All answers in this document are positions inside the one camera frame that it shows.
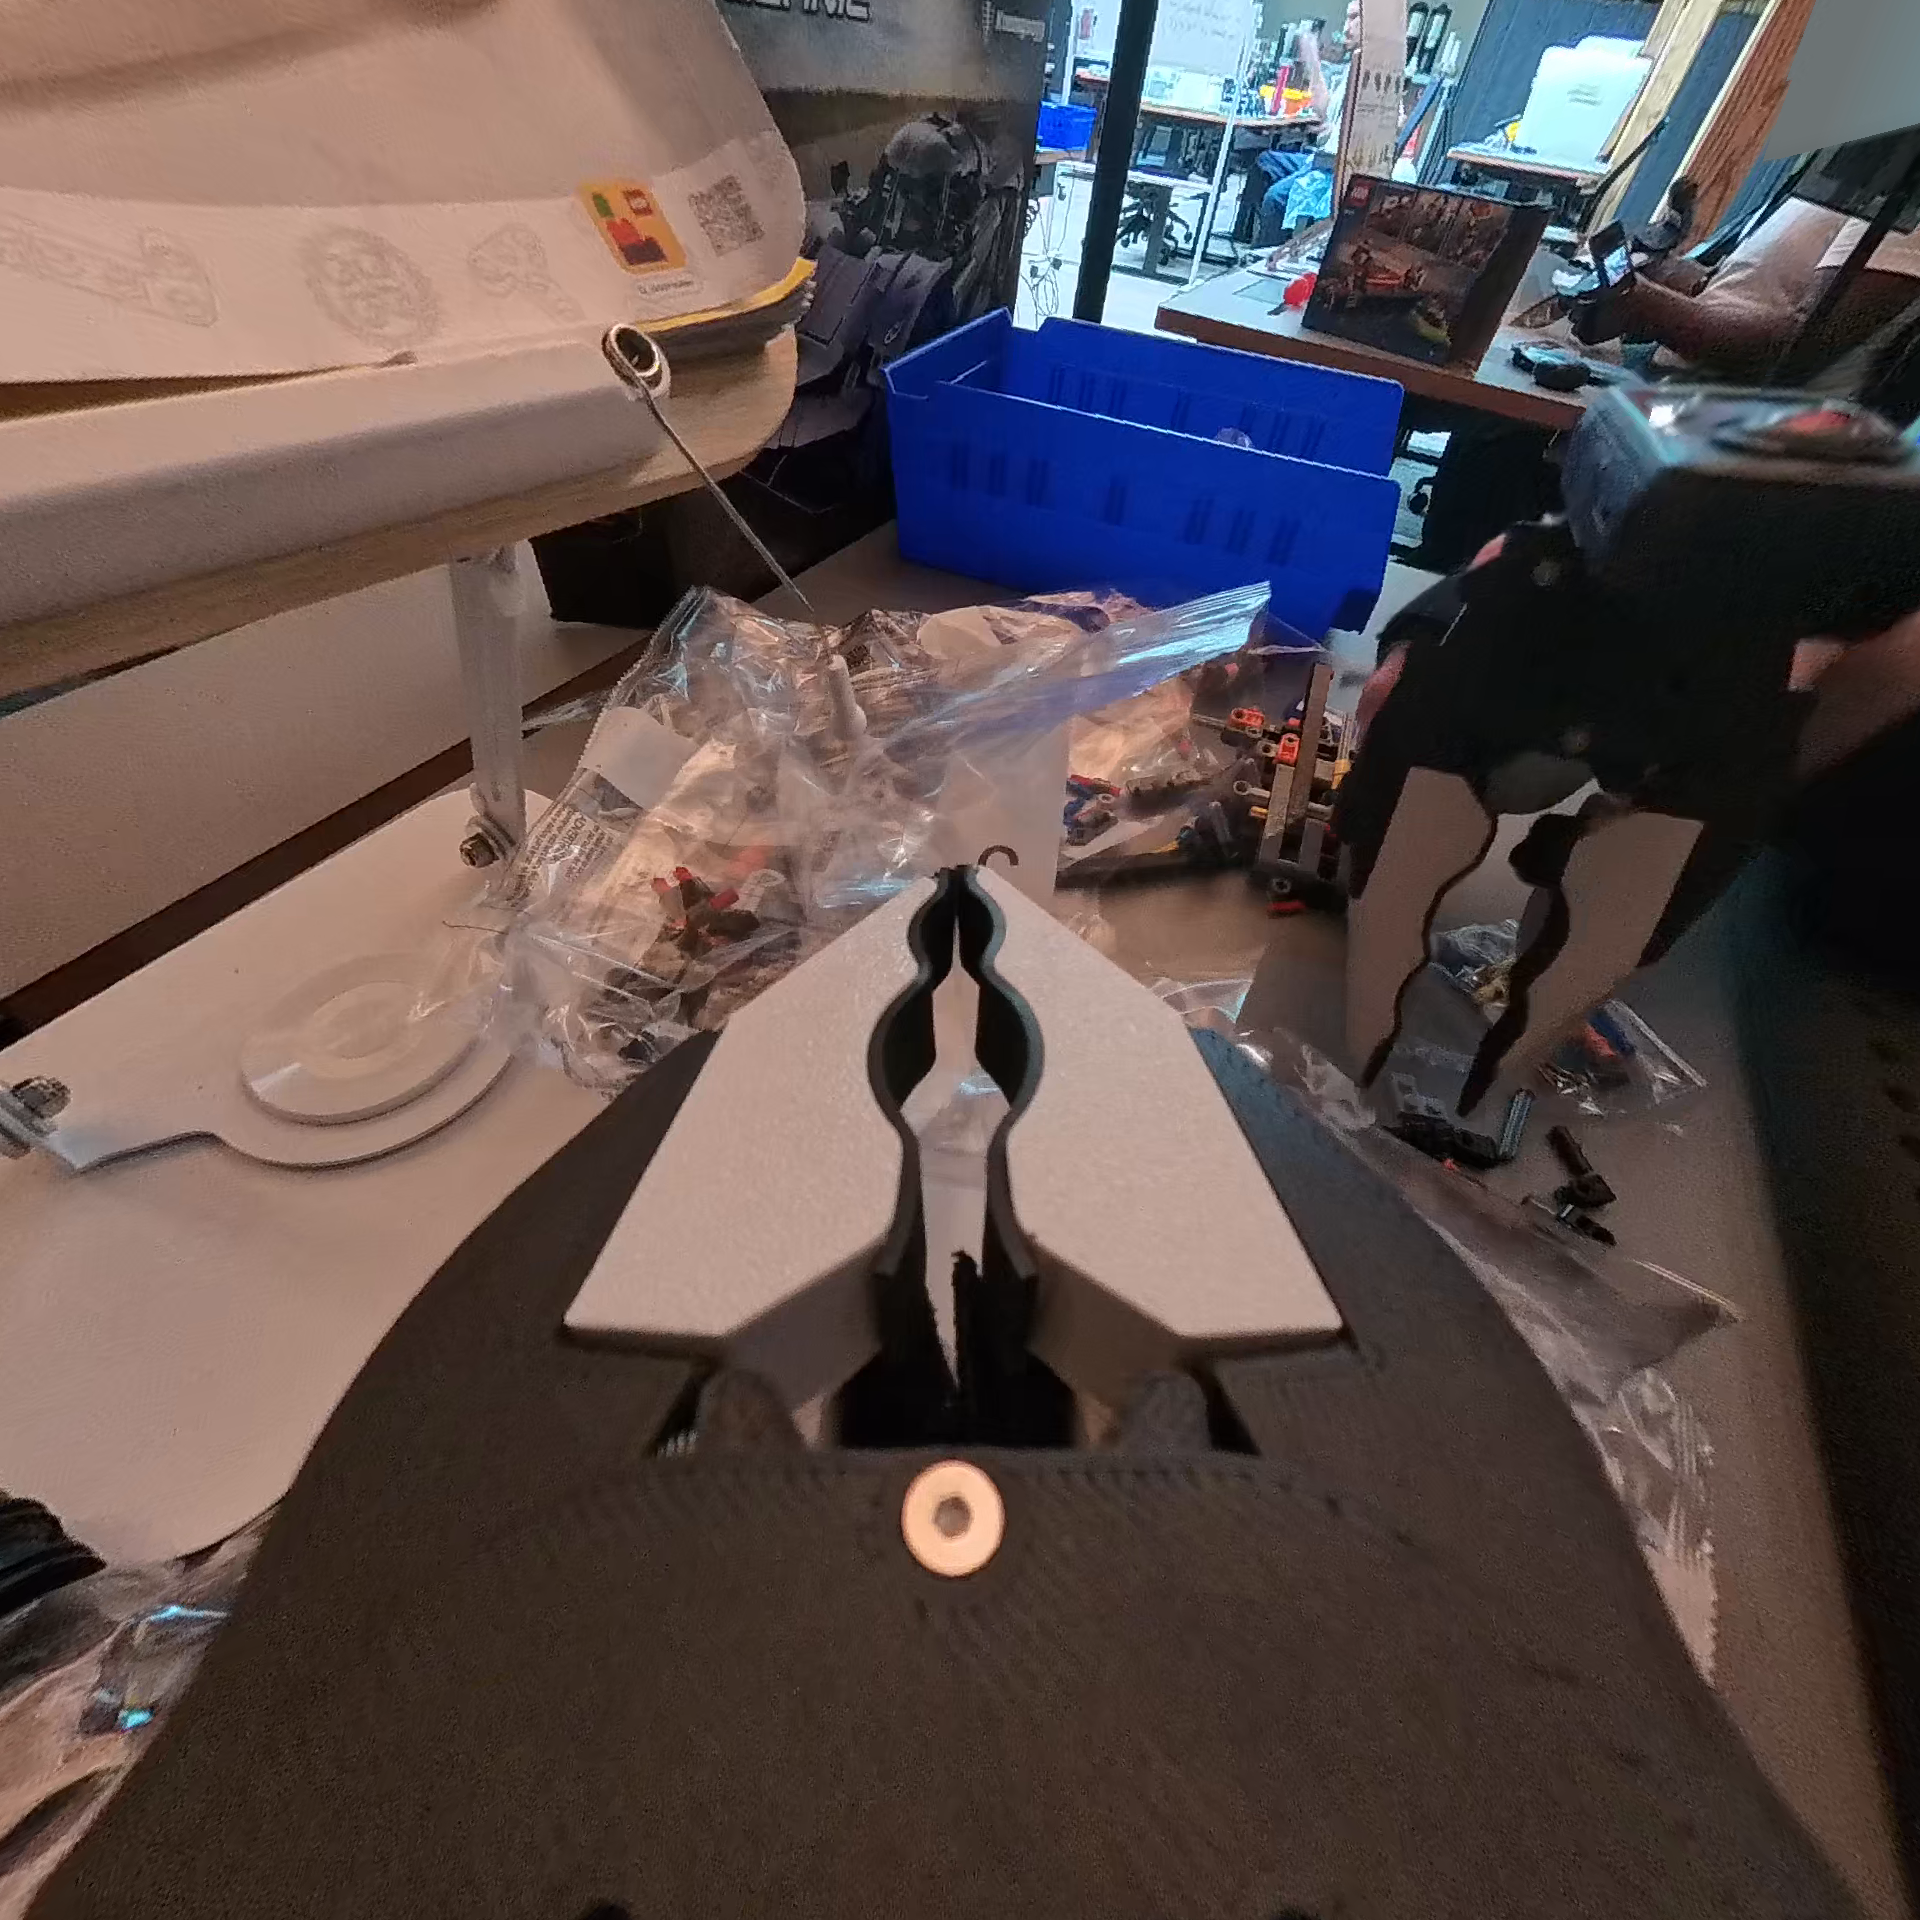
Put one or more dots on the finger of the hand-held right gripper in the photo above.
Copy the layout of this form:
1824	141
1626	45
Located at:
1402	902
1605	916

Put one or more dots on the scattered loose lego pieces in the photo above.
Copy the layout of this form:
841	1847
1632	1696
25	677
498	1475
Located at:
1575	1193

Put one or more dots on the clear plastic bag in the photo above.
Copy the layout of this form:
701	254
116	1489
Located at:
1575	1320

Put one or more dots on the clear bag tall white label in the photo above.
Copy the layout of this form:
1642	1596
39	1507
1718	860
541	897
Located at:
961	720

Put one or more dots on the small zip bag colourful parts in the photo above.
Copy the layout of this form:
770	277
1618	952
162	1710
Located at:
1605	1051

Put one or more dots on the black vertical post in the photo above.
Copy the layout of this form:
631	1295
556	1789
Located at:
1118	149

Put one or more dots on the wooden side table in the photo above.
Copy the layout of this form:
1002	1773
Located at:
599	481

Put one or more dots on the grey lego chassis assembly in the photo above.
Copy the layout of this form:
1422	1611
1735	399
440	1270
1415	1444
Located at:
1305	811

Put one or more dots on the black office chair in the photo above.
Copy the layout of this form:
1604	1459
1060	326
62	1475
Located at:
1156	224

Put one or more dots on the blue plastic bin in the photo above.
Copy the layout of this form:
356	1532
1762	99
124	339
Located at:
1142	464

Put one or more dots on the black round object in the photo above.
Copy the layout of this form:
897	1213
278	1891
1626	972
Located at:
38	1553

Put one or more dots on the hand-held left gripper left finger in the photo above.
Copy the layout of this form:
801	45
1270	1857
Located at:
750	1185

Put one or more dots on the black perforated board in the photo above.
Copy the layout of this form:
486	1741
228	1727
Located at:
1846	1350

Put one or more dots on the white tapered rod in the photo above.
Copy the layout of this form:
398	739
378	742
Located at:
488	704

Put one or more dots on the black handheld device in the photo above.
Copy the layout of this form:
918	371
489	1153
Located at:
1548	369

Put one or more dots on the small blue crate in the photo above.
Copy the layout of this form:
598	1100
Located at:
1070	129

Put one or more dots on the person's right hand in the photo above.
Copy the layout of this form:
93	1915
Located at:
1372	686

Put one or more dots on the clear bag long dark parts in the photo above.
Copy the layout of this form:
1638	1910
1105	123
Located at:
89	1680

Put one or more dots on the metal bracket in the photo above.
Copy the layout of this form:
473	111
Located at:
105	1133

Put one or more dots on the wooden post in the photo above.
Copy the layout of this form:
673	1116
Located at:
1741	105

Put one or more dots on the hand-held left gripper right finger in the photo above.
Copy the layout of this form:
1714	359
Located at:
1156	1185

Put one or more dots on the instruction booklet stack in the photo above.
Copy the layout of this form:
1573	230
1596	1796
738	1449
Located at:
300	149

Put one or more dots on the small red object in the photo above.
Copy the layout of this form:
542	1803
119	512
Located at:
1300	292

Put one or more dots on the white container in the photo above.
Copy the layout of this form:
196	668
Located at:
1582	99

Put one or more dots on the colourful lego set box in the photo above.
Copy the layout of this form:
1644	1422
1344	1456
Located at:
1424	271

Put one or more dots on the wooden background desk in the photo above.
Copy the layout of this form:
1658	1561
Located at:
1244	324

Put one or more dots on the tall cardboard box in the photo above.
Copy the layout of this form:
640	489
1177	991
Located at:
1372	89

